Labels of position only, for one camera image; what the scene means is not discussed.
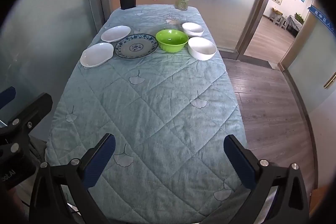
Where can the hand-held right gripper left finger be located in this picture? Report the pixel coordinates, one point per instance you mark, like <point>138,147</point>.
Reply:
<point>101,159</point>

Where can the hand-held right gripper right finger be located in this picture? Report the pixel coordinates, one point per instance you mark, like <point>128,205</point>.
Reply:
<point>237,161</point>

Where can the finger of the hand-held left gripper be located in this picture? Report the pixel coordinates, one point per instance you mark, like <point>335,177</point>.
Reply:
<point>34,111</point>
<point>8,96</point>

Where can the white plate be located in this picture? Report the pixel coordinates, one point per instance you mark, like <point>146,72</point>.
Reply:
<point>96,54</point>
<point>116,33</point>

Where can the white bowl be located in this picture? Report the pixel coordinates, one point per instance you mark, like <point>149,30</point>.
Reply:
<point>193,28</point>
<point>202,50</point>

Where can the blue patterned plate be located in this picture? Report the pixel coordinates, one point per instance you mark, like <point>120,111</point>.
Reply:
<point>135,47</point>

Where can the green bowl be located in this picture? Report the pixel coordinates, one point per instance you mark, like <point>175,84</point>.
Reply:
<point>172,41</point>

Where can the light blue quilted blanket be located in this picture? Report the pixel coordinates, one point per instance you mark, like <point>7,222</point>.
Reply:
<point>157,108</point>

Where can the grey stool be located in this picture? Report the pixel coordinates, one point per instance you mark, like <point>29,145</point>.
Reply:
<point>284,23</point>
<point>274,20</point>

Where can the cloth covered table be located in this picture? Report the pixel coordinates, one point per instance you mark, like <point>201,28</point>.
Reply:
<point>295,23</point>

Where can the green potted plant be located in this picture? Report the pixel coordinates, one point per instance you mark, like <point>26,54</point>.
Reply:
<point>299,18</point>

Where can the blue glass door strip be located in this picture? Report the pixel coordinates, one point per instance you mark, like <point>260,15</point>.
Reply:
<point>324,20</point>

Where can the glass vase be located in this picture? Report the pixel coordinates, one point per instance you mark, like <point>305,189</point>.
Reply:
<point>181,3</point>

